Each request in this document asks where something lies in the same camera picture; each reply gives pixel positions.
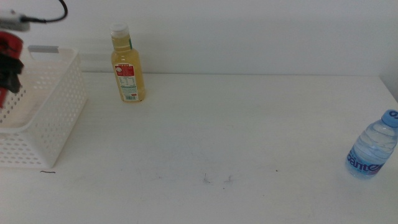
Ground red cola can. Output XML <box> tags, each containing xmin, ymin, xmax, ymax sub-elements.
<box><xmin>0</xmin><ymin>30</ymin><xmax>24</xmax><ymax>110</ymax></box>

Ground yellow juice bottle white cap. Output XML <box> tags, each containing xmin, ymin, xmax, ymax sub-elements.
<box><xmin>109</xmin><ymin>22</ymin><xmax>146</xmax><ymax>103</ymax></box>

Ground clear water bottle blue cap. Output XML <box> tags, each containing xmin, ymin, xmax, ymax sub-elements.
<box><xmin>345</xmin><ymin>109</ymin><xmax>398</xmax><ymax>180</ymax></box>

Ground white perforated plastic basket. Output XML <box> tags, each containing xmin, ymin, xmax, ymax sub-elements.
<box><xmin>0</xmin><ymin>45</ymin><xmax>88</xmax><ymax>169</ymax></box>

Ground thick black camera cable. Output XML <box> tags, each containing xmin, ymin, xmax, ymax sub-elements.
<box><xmin>20</xmin><ymin>0</ymin><xmax>68</xmax><ymax>24</ymax></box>

